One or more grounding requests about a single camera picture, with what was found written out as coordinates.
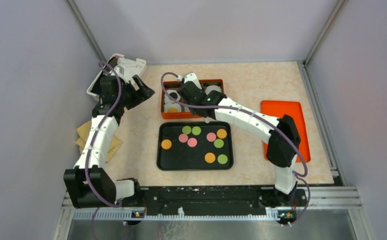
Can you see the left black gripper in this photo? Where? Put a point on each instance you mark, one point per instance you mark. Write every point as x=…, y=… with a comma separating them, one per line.
x=143, y=93

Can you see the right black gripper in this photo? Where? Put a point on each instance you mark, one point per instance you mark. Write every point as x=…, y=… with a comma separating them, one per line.
x=192, y=111

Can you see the green cookie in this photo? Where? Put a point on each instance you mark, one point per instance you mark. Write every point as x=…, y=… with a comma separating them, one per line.
x=222, y=159
x=186, y=130
x=218, y=143
x=196, y=130

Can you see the pink cookie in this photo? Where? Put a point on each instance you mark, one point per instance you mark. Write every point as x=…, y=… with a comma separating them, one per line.
x=211, y=137
x=183, y=138
x=192, y=142

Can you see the orange cookie box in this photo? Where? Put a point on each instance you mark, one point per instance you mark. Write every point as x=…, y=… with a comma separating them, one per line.
x=185, y=114

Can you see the orange cookie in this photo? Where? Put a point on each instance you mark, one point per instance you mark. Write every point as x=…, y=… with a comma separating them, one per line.
x=210, y=158
x=172, y=110
x=221, y=133
x=166, y=144

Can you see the black cookie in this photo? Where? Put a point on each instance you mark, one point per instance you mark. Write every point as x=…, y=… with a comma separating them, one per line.
x=174, y=95

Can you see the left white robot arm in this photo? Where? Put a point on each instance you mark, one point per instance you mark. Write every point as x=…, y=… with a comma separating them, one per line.
x=87, y=183

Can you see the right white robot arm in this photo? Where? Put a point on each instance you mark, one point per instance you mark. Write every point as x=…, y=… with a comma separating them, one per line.
x=279, y=133

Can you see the white plastic basket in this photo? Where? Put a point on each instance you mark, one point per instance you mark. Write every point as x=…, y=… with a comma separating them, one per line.
x=94, y=88

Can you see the paper cup back right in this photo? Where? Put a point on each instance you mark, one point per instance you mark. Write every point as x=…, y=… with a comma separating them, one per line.
x=212, y=88

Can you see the paper cup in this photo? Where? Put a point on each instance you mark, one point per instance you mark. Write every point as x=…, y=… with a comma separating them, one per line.
x=172, y=104
x=166, y=96
x=212, y=88

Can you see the green cookie top left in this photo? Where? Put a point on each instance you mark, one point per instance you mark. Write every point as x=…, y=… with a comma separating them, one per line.
x=186, y=130

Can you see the green cookie right middle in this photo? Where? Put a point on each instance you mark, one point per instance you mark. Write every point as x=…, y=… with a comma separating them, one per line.
x=218, y=143

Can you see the paper cup front left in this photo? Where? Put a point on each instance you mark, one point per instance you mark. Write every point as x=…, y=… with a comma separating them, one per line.
x=172, y=104

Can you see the paper cup back left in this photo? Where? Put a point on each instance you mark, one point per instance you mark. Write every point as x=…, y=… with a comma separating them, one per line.
x=166, y=96

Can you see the black cookie tray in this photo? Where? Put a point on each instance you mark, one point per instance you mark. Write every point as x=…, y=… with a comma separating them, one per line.
x=181, y=157

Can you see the green cookie bottom right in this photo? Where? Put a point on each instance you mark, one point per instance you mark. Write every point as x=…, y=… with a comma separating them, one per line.
x=222, y=159

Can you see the yellow sponge cloth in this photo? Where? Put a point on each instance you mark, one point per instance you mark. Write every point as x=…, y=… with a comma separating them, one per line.
x=83, y=133

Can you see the orange box lid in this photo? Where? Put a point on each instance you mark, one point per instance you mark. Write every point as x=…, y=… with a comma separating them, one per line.
x=279, y=108

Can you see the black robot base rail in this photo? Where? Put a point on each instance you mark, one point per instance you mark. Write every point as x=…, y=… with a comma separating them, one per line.
x=231, y=202

